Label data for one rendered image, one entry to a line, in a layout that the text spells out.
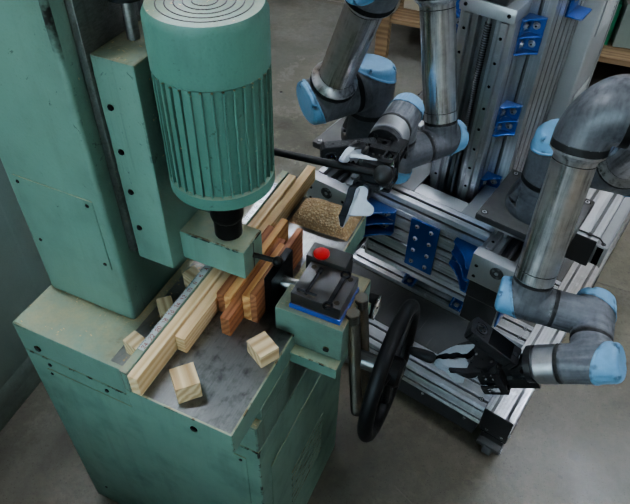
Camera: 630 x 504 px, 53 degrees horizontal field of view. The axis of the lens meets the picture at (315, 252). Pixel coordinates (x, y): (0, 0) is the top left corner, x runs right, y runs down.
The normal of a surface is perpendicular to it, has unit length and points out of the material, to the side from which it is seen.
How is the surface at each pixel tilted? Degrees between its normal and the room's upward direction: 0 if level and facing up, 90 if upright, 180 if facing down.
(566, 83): 90
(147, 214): 90
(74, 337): 0
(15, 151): 90
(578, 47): 90
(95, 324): 0
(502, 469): 0
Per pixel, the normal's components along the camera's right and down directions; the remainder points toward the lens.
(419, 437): 0.02, -0.71
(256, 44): 0.81, 0.43
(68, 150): -0.42, 0.64
